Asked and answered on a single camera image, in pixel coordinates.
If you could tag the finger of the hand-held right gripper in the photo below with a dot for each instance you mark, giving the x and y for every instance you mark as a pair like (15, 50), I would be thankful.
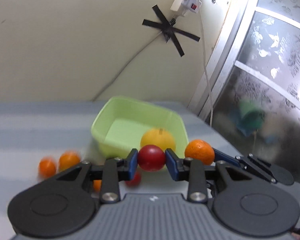
(225, 157)

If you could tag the black tape cross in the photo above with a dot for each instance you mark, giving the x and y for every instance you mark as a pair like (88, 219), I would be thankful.
(168, 30)

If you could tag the mandarin orange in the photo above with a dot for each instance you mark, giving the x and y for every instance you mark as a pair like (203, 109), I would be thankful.
(47, 168)
(199, 152)
(69, 160)
(97, 185)

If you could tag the green blue object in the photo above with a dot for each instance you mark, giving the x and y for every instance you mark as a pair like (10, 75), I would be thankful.
(248, 117)

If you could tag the light green plastic basket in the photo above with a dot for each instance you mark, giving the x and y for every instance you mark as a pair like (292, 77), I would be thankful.
(120, 115)

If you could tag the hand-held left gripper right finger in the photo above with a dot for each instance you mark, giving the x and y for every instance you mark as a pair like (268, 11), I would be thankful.
(171, 165)

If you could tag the large yellow citrus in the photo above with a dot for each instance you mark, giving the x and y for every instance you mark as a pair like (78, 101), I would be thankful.
(157, 137)

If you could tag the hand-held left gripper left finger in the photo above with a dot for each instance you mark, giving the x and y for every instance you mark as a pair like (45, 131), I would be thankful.
(133, 165)

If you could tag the frosted glass door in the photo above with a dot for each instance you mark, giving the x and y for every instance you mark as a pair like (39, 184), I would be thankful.
(265, 55)

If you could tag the red tomato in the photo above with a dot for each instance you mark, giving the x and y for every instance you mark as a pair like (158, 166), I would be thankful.
(134, 180)
(151, 158)

